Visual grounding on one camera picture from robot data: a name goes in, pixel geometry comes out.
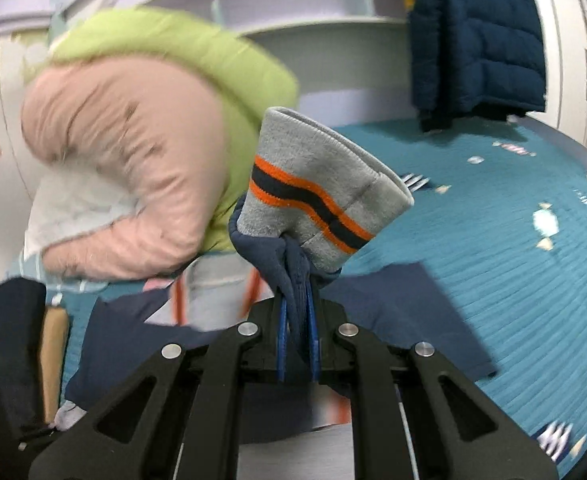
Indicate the white wall shelf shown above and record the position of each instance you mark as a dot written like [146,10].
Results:
[323,5]

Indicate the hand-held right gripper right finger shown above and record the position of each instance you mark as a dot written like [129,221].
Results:
[313,345]

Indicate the white pillow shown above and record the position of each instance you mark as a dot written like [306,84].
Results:
[73,205]

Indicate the teal printed bedsheet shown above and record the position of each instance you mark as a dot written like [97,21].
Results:
[473,260]

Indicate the pink and green quilt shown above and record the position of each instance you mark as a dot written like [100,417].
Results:
[138,135]

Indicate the navy puffer jacket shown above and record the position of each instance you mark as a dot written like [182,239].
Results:
[473,35]

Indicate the grey navy orange-striped sweater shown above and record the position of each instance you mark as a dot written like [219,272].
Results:
[313,170]

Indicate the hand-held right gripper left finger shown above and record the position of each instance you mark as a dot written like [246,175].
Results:
[282,345]

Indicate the teal striped pillow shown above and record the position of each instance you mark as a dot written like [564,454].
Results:
[81,286]

